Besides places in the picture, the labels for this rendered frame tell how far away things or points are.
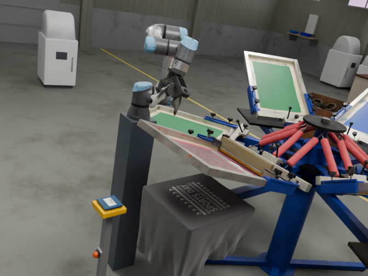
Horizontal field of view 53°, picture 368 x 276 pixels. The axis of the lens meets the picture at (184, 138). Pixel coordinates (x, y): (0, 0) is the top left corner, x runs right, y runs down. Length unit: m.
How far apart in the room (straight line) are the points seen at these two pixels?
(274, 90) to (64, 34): 4.26
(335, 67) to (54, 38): 8.77
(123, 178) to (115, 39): 9.25
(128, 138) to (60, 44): 4.57
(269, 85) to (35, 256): 2.50
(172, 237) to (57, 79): 5.27
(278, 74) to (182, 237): 2.33
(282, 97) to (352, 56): 9.04
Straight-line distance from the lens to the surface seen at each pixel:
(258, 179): 1.90
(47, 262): 3.03
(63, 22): 6.89
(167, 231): 2.01
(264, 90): 3.58
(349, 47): 12.53
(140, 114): 2.35
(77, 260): 3.04
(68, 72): 6.92
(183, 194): 2.11
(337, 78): 12.58
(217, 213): 2.01
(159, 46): 1.73
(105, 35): 11.39
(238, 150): 2.24
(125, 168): 2.46
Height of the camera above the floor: 2.02
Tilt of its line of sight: 22 degrees down
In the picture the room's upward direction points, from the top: 11 degrees clockwise
